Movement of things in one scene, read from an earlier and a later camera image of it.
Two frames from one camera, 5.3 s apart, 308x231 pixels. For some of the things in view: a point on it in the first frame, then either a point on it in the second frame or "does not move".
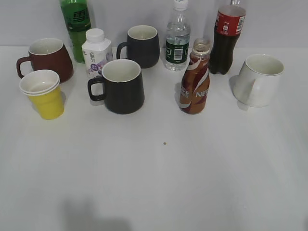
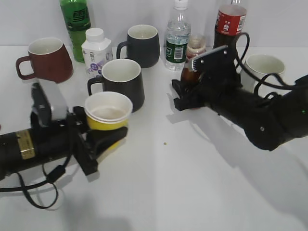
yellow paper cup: (42, 87) -> (108, 110)
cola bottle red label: (230, 20) does not move
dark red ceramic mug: (49, 54) does not move
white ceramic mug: (256, 84) does not move
